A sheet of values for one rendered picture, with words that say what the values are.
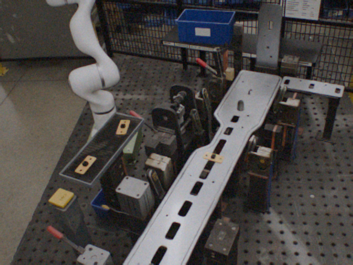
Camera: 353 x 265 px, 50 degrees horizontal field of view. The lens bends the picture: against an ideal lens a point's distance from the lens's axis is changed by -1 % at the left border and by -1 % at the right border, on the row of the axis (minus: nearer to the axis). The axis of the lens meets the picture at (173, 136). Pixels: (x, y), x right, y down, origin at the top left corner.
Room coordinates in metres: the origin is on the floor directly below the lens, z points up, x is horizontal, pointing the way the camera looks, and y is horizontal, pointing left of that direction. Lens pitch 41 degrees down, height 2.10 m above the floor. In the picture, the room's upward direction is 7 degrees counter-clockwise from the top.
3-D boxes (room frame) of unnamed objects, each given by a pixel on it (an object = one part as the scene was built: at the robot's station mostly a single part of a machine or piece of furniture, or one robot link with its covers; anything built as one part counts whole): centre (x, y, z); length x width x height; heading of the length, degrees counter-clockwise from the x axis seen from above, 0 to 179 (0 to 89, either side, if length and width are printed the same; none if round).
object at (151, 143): (1.13, 0.09, 0.90); 0.05 x 0.05 x 0.40; 59
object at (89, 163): (0.99, 0.32, 1.17); 0.08 x 0.04 x 0.01; 150
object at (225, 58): (1.67, -0.30, 0.95); 0.03 x 0.01 x 0.50; 149
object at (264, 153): (1.07, -0.33, 0.87); 0.12 x 0.09 x 0.35; 59
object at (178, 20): (2.08, -0.27, 1.10); 0.30 x 0.17 x 0.13; 66
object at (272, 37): (1.72, -0.53, 1.17); 0.12 x 0.01 x 0.34; 59
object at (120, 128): (1.17, 0.19, 1.17); 0.08 x 0.04 x 0.01; 168
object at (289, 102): (1.35, -0.53, 0.87); 0.12 x 0.09 x 0.35; 59
